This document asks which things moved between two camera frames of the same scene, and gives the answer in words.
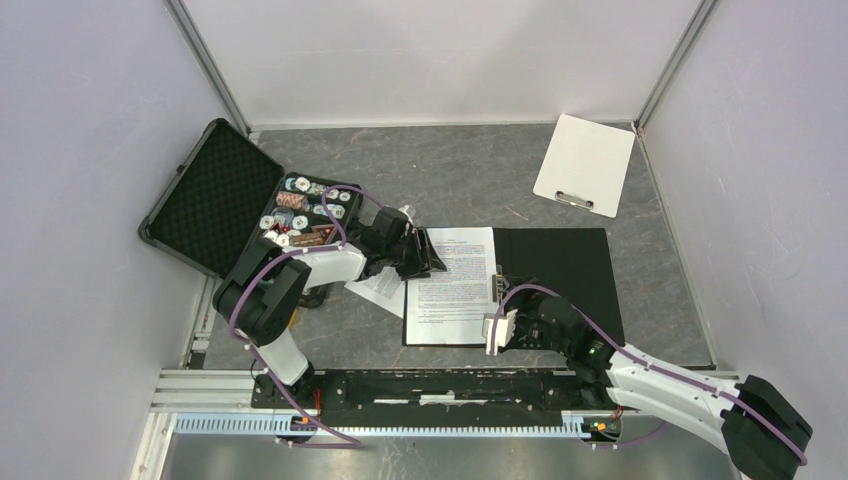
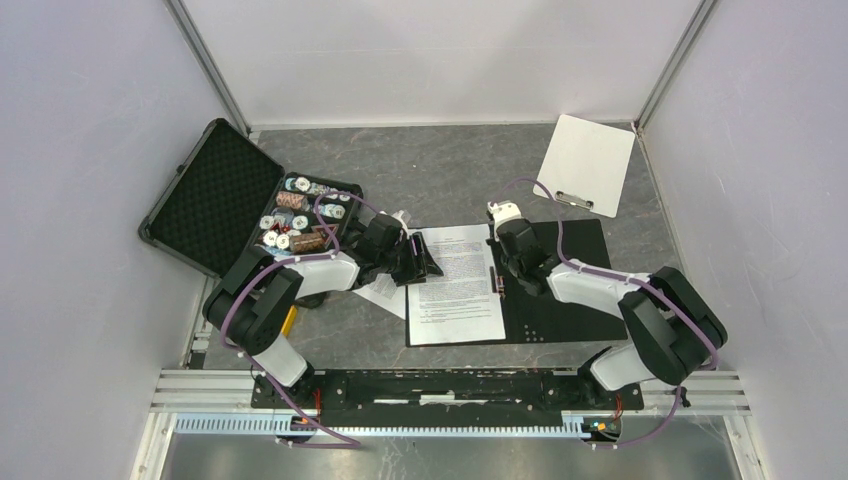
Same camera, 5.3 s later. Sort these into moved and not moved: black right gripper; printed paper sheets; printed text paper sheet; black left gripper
Moved: black right gripper
Not moved: black left gripper; printed paper sheets; printed text paper sheet
